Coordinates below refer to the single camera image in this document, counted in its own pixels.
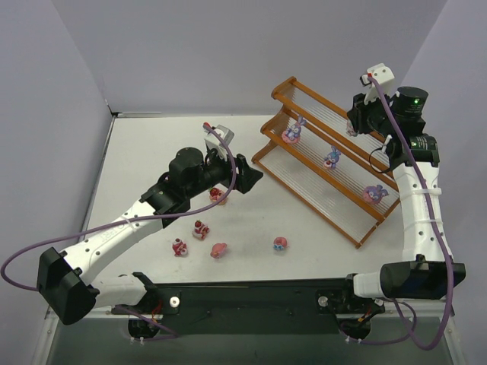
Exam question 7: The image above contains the strawberry cake slice toy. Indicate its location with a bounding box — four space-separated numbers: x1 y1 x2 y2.
192 220 210 240

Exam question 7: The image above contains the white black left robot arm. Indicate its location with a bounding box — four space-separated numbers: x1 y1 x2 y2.
37 148 263 325

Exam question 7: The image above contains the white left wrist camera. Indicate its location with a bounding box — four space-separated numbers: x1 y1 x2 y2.
203 122 234 160

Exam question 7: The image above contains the strawberry bear donut toy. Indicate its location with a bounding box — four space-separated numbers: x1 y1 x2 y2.
208 187 228 205

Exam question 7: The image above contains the pink pig clear cup toy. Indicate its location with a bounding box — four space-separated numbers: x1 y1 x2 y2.
346 120 358 137

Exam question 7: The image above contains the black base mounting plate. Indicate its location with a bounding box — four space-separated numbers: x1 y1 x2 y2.
112 278 385 341

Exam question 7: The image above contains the pink pig bow toy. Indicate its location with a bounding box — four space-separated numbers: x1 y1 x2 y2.
210 243 228 259

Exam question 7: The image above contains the red bear cake toy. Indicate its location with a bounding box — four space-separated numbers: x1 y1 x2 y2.
172 238 188 257

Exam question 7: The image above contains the purple bunny sitting donut toy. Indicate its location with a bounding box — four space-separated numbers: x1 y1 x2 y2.
281 116 307 144

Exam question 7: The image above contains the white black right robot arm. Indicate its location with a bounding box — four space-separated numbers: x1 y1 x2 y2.
347 87 466 300

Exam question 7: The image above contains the orange wooden tiered shelf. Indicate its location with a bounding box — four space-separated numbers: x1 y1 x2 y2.
253 77 399 248

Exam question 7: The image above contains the small purple bunny cupcake toy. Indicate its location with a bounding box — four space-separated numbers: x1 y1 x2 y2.
323 146 341 170

